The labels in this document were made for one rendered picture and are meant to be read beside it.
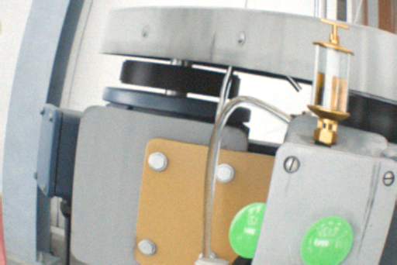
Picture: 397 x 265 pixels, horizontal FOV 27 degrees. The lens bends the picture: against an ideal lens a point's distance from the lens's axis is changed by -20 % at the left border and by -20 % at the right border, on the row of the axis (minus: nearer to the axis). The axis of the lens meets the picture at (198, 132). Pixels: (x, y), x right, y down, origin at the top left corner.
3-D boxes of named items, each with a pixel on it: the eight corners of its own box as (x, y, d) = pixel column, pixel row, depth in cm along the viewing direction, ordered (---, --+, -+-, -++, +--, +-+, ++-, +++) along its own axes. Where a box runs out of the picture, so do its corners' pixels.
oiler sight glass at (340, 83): (309, 104, 51) (315, 43, 50) (309, 104, 53) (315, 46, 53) (348, 113, 50) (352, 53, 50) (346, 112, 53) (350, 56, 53)
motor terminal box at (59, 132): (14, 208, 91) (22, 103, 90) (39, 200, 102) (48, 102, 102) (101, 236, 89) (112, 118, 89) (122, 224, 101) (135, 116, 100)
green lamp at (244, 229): (220, 259, 45) (233, 202, 45) (226, 250, 48) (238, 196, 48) (270, 264, 45) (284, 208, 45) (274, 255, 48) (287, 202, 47)
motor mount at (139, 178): (67, 259, 89) (79, 103, 88) (81, 252, 95) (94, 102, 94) (330, 300, 85) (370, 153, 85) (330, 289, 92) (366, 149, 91)
